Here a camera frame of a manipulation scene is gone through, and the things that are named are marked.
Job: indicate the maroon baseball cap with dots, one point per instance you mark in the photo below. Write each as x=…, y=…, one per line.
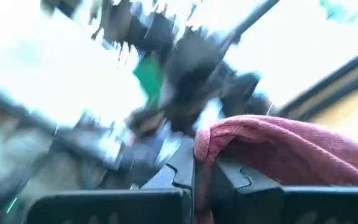
x=291, y=140

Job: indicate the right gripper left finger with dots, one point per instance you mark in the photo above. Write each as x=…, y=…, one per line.
x=179, y=174

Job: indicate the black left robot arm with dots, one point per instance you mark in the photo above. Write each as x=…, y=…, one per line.
x=191, y=62

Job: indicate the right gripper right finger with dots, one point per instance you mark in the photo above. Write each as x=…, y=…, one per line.
x=244, y=199

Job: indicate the black aluminium table frame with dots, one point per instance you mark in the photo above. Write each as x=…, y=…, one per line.
x=337, y=76

